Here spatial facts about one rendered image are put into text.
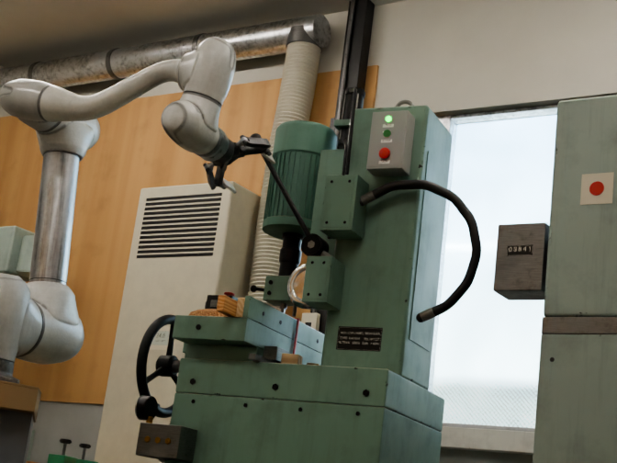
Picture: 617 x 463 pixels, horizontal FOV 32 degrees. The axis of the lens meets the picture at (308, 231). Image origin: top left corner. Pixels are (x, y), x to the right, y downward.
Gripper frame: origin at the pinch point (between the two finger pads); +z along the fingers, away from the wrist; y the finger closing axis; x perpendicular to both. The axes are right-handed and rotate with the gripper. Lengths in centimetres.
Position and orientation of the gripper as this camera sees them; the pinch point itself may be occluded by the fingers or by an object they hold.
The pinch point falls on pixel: (251, 173)
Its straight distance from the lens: 298.9
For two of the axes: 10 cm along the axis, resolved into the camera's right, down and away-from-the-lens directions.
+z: 4.1, 2.9, 8.6
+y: 8.0, -5.8, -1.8
